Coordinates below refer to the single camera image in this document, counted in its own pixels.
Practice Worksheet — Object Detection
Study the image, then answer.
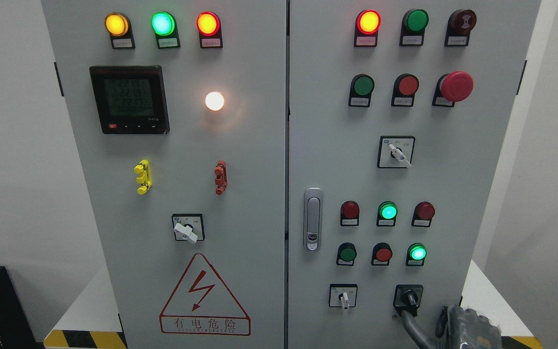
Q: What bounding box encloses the silver door latch handle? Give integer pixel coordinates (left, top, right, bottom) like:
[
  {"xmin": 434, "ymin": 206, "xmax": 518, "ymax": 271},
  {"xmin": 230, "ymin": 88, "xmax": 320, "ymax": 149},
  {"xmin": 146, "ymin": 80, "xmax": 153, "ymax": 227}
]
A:
[{"xmin": 303, "ymin": 188, "xmax": 323, "ymax": 251}]

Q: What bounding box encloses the red-yellow indicator light right door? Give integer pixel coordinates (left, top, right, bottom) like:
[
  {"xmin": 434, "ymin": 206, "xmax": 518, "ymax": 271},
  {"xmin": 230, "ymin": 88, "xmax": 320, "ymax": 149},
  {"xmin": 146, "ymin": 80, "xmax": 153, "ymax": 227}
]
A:
[{"xmin": 354, "ymin": 9, "xmax": 381, "ymax": 47}]

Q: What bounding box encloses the green push button lower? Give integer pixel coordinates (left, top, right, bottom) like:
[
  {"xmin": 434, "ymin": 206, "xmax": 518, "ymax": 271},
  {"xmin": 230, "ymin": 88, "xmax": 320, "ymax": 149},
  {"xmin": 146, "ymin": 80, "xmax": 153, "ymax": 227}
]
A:
[{"xmin": 335, "ymin": 241, "xmax": 357, "ymax": 267}]

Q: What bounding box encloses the dark red indicator light right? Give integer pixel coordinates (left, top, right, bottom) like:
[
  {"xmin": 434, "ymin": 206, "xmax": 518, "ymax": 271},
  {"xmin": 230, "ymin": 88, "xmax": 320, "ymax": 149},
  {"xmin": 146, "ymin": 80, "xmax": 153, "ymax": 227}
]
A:
[{"xmin": 411, "ymin": 201, "xmax": 436, "ymax": 228}]

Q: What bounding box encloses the white platform with hazard stripes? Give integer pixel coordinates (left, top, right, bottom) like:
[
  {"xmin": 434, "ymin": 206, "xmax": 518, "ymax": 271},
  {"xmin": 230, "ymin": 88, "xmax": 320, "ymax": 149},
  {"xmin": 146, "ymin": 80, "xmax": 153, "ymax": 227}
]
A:
[{"xmin": 43, "ymin": 261, "xmax": 542, "ymax": 349}]

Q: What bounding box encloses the grey electrical cabinet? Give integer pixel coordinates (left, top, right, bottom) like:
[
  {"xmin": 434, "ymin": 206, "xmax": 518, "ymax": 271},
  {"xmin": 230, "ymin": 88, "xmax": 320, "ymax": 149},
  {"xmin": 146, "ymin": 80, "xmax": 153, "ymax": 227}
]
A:
[{"xmin": 42, "ymin": 0, "xmax": 541, "ymax": 349}]

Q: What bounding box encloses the red push button lower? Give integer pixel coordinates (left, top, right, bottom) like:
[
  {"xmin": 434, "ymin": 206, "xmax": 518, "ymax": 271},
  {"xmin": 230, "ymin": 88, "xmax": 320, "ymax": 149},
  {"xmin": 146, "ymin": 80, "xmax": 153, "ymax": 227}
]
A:
[{"xmin": 371, "ymin": 242, "xmax": 393, "ymax": 267}]

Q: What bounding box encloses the red terminal connector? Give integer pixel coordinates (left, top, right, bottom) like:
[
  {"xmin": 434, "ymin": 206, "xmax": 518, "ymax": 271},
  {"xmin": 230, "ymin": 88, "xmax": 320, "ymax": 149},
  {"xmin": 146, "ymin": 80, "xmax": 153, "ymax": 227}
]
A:
[{"xmin": 214, "ymin": 160, "xmax": 228, "ymax": 196}]

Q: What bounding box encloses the red-yellow indicator light left door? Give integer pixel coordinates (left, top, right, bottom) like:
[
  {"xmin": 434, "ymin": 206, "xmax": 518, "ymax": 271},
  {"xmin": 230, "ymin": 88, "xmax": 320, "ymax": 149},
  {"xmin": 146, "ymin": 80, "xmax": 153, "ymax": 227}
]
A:
[{"xmin": 196, "ymin": 11, "xmax": 223, "ymax": 48}]

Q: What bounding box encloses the green lit indicator light middle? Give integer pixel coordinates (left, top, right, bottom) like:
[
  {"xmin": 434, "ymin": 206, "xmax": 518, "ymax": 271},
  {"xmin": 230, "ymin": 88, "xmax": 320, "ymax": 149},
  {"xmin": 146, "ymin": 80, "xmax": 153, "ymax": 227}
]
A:
[{"xmin": 376, "ymin": 201, "xmax": 397, "ymax": 227}]

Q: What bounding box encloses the green lit push button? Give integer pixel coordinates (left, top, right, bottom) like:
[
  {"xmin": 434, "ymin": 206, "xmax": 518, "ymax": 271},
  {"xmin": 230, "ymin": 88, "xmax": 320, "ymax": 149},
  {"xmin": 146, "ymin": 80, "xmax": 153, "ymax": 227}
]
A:
[{"xmin": 405, "ymin": 243, "xmax": 427, "ymax": 267}]

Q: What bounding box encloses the dark red indicator light left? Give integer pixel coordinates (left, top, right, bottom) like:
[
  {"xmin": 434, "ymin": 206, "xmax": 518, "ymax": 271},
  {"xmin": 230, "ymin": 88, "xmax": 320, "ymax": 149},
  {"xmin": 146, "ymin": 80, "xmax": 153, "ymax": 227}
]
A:
[{"xmin": 340, "ymin": 200, "xmax": 359, "ymax": 227}]

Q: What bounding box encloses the red-yellow indicator light door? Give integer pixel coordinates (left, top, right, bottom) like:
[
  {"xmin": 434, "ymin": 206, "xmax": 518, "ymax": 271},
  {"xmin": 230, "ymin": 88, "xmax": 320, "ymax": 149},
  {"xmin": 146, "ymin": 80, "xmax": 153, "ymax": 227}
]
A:
[
  {"xmin": 196, "ymin": 11, "xmax": 223, "ymax": 48},
  {"xmin": 354, "ymin": 9, "xmax": 381, "ymax": 47}
]

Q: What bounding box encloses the white lever selector switch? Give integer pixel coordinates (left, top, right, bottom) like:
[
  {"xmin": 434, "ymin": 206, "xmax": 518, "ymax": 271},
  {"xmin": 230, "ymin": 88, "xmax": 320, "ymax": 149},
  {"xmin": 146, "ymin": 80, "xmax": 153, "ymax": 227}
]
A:
[{"xmin": 172, "ymin": 213, "xmax": 205, "ymax": 244}]

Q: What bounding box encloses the black rotary knob switch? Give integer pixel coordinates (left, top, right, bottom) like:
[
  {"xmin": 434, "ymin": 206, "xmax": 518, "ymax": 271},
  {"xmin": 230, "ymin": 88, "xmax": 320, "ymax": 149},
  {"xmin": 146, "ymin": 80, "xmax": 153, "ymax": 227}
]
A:
[{"xmin": 393, "ymin": 284, "xmax": 424, "ymax": 317}]

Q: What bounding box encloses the dark red indicator light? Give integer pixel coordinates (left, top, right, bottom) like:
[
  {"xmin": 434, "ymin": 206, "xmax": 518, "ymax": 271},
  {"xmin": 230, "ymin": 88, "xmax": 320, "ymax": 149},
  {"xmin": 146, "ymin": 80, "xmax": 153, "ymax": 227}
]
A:
[
  {"xmin": 340, "ymin": 200, "xmax": 359, "ymax": 227},
  {"xmin": 411, "ymin": 201, "xmax": 436, "ymax": 228}
]

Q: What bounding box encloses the yellow terminal connector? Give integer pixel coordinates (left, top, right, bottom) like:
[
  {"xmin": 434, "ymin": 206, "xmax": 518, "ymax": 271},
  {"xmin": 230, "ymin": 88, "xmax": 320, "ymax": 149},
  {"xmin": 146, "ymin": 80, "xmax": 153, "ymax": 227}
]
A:
[{"xmin": 134, "ymin": 159, "xmax": 153, "ymax": 195}]

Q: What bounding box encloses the red push button upper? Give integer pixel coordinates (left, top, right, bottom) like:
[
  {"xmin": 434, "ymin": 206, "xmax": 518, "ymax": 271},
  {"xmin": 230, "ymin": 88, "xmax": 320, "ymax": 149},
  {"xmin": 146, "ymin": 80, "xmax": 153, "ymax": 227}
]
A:
[{"xmin": 390, "ymin": 73, "xmax": 420, "ymax": 108}]

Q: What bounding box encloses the red push button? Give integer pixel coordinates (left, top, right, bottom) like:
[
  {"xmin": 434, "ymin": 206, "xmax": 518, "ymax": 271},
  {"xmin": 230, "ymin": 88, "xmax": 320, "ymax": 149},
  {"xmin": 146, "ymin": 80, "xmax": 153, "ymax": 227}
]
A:
[
  {"xmin": 371, "ymin": 242, "xmax": 393, "ymax": 267},
  {"xmin": 390, "ymin": 73, "xmax": 420, "ymax": 108}
]

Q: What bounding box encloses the white lit indicator light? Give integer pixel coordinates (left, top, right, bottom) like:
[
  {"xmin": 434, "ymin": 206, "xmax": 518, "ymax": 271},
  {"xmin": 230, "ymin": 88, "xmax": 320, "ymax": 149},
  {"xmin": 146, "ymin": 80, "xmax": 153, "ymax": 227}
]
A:
[{"xmin": 204, "ymin": 91, "xmax": 225, "ymax": 112}]

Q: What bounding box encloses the red emergency stop mushroom button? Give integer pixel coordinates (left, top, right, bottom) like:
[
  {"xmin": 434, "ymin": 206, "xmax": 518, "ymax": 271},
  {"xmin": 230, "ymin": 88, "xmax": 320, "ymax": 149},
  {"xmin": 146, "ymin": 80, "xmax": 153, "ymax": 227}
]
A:
[{"xmin": 432, "ymin": 71, "xmax": 474, "ymax": 108}]

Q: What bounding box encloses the white selector switch upper right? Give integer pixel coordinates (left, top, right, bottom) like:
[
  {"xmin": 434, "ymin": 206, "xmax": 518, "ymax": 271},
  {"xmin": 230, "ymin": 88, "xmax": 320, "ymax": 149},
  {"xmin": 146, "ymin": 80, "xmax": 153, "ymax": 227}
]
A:
[{"xmin": 377, "ymin": 136, "xmax": 416, "ymax": 169}]

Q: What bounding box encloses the white selector switch lower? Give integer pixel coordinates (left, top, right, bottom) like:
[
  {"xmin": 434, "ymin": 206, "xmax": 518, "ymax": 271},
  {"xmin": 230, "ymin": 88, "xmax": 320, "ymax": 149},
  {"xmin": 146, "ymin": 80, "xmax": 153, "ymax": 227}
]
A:
[{"xmin": 328, "ymin": 283, "xmax": 358, "ymax": 316}]

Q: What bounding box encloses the black digital power meter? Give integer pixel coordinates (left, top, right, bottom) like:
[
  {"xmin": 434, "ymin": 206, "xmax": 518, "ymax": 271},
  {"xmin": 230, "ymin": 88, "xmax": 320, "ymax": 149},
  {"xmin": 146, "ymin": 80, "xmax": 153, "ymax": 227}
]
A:
[{"xmin": 89, "ymin": 65, "xmax": 170, "ymax": 134}]

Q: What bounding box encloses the yellow indicator light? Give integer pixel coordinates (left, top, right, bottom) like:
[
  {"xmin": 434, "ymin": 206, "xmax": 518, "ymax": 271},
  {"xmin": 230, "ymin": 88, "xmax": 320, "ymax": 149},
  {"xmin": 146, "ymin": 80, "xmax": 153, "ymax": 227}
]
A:
[{"xmin": 104, "ymin": 13, "xmax": 135, "ymax": 49}]

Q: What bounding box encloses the green push button upper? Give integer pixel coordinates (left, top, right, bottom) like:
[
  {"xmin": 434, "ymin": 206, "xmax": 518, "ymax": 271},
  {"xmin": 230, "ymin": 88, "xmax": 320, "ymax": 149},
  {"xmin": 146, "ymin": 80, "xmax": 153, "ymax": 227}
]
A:
[{"xmin": 348, "ymin": 74, "xmax": 375, "ymax": 108}]

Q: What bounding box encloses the green lit indicator light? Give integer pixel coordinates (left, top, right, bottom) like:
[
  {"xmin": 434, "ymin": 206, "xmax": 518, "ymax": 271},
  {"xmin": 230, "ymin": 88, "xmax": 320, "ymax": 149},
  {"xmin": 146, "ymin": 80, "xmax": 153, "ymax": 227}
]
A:
[
  {"xmin": 376, "ymin": 201, "xmax": 397, "ymax": 227},
  {"xmin": 151, "ymin": 11, "xmax": 180, "ymax": 49}
]

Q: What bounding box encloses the green unlit indicator light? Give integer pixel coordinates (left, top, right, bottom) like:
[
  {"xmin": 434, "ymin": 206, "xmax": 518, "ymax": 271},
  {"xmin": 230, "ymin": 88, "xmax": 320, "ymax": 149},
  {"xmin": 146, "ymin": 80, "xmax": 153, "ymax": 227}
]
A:
[{"xmin": 399, "ymin": 9, "xmax": 429, "ymax": 47}]

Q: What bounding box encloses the red electric hazard warning sticker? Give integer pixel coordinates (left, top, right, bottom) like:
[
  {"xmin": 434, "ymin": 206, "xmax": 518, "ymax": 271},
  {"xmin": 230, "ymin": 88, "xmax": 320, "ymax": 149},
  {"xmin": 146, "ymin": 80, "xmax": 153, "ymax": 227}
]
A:
[{"xmin": 159, "ymin": 253, "xmax": 251, "ymax": 336}]

